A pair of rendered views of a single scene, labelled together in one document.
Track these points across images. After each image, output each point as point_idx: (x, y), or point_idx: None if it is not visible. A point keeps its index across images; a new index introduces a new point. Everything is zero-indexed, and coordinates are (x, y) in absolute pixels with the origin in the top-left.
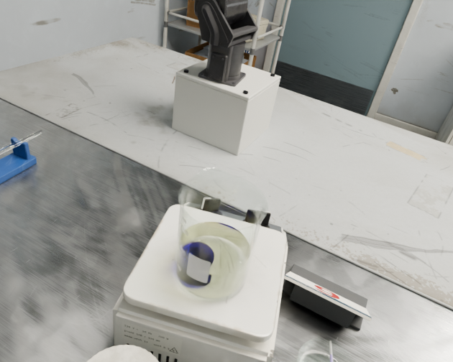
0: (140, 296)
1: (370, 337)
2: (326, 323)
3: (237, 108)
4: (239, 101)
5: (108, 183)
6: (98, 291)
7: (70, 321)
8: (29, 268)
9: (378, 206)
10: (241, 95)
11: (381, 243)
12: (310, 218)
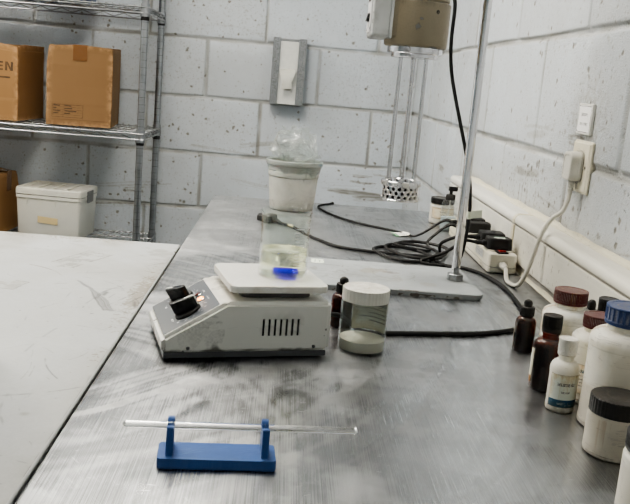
0: (323, 283)
1: None
2: None
3: None
4: None
5: (148, 402)
6: (290, 372)
7: (325, 374)
8: (308, 399)
9: (35, 298)
10: None
11: (99, 299)
12: (93, 320)
